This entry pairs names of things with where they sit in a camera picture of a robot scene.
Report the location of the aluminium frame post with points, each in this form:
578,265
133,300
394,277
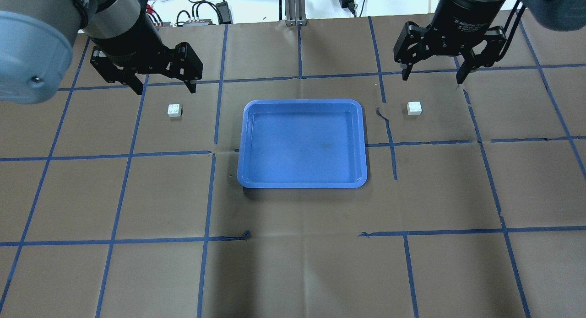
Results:
295,13

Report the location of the white block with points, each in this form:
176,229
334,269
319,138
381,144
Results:
414,108
175,110

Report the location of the blue plastic tray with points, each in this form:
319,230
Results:
302,144

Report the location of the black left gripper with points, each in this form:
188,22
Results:
129,40

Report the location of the black power adapter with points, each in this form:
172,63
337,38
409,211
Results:
224,13

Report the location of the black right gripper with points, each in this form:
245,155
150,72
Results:
459,13

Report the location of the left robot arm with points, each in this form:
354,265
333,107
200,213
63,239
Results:
37,38

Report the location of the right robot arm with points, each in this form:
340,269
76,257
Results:
555,15

